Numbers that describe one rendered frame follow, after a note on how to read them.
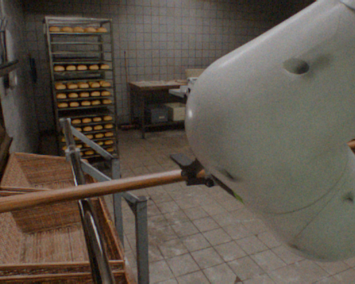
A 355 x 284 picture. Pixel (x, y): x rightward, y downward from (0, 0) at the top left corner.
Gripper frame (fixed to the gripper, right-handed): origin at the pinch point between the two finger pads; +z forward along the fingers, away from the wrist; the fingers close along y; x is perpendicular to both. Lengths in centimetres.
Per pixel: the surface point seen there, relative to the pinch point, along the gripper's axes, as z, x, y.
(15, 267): 37, -40, 52
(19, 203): 4.5, -31.3, 13.5
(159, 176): 5.2, -2.1, 13.0
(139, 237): 40, 2, 53
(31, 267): 37, -36, 53
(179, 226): 151, 69, 134
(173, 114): 431, 183, 100
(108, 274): -17.9, -18.7, 15.9
